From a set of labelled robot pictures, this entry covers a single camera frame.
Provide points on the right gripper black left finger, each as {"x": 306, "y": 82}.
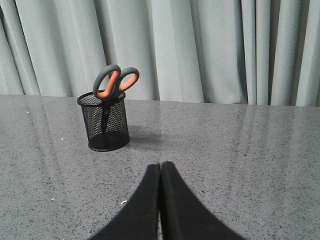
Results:
{"x": 138, "y": 219}

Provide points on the grey pleated curtain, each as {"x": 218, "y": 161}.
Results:
{"x": 256, "y": 52}

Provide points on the grey orange handled scissors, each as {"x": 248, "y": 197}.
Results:
{"x": 118, "y": 83}

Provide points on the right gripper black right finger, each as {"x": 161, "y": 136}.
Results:
{"x": 183, "y": 216}

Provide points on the black mesh pen bucket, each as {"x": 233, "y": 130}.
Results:
{"x": 116, "y": 135}

